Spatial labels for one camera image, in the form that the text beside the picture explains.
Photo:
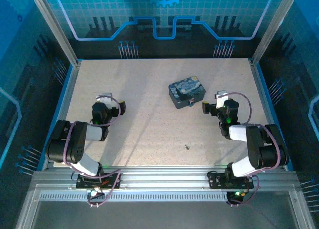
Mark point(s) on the starry night painted tin box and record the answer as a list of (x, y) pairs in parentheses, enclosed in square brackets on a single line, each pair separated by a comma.
[(187, 88)]

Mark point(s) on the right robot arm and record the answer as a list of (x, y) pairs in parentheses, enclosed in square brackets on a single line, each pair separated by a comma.
[(259, 147)]

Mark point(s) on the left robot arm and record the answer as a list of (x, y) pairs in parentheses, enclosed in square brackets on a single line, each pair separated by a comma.
[(74, 142)]

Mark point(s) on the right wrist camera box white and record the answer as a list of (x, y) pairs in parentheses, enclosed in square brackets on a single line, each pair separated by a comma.
[(220, 99)]

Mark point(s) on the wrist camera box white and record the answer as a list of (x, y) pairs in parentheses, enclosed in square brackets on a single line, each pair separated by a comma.
[(106, 97), (220, 99)]

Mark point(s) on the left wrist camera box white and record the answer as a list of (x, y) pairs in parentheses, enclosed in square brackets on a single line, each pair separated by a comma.
[(106, 97)]

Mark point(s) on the left aluminium side rail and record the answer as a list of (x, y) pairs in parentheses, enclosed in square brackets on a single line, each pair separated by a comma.
[(66, 107)]

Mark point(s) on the aluminium side rail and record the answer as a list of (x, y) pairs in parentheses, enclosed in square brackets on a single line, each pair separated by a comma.
[(268, 109), (66, 107)]

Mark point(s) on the right aluminium side rail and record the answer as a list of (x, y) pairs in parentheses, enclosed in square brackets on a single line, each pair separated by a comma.
[(268, 109)]

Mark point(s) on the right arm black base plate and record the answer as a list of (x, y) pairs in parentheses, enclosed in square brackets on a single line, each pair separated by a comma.
[(216, 181)]

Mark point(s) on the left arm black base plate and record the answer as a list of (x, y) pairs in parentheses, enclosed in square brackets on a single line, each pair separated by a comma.
[(83, 183)]

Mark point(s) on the aluminium front frame rail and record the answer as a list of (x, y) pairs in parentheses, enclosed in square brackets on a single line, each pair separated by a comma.
[(162, 176)]

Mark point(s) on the left aluminium corner post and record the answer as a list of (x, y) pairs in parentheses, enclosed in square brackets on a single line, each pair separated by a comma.
[(53, 27)]

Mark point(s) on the aluminium corner post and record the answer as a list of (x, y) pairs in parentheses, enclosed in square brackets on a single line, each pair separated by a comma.
[(53, 27), (274, 25)]

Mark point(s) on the right aluminium corner post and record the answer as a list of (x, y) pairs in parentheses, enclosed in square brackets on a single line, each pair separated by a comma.
[(274, 25)]

